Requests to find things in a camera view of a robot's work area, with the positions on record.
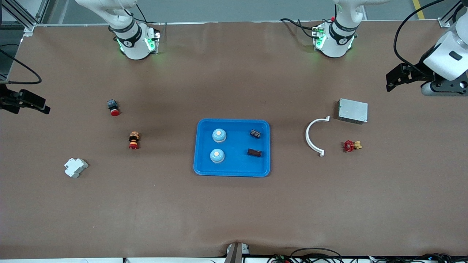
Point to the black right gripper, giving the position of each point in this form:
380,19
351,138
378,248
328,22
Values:
8,99

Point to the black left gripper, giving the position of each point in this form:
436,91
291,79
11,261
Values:
419,74

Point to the long brown electrolytic capacitor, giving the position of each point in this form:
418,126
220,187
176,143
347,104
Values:
254,152

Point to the blue dome bell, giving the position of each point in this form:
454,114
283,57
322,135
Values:
219,135
217,156

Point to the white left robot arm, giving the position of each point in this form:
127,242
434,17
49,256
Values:
338,36

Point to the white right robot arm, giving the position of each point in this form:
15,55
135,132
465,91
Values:
133,40

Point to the blue plastic tray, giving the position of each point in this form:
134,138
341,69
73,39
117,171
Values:
237,168

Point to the grey metal box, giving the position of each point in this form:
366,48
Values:
353,110

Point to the white circuit breaker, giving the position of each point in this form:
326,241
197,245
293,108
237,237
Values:
75,167

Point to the red brass valve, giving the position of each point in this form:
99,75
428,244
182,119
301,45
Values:
349,146

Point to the black red push button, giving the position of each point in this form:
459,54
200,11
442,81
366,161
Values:
114,111

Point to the white curved pipe clamp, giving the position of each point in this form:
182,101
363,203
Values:
307,137

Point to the yellow red emergency button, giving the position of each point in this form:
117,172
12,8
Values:
134,140

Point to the brown table mat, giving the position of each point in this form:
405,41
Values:
234,204

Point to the aluminium frame profile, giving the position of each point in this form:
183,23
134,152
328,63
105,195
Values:
25,20
443,22

